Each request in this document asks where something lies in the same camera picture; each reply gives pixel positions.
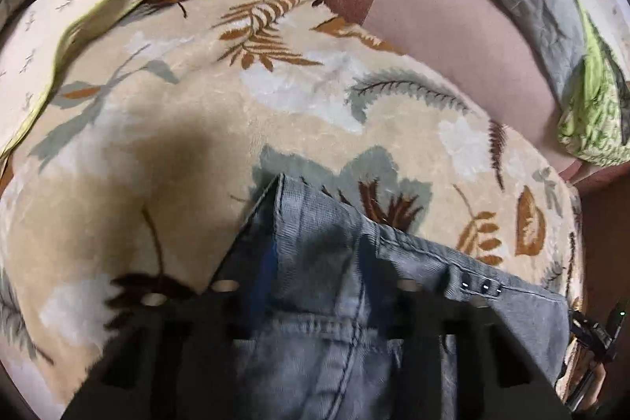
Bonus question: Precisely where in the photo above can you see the blue denim pants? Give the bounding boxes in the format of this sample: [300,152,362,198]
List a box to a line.
[216,175,569,419]

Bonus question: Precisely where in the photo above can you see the green patterned cloth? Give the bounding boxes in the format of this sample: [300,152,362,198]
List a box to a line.
[558,0,629,167]

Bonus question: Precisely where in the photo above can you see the beige leaf print blanket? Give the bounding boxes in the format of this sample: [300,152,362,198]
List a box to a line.
[1,0,584,419]

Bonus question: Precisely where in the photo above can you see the pink bed sheet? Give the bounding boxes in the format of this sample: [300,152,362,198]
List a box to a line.
[324,0,629,192]

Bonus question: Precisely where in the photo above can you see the cream pillow with green trim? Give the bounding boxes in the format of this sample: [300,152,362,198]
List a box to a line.
[1,0,142,155]

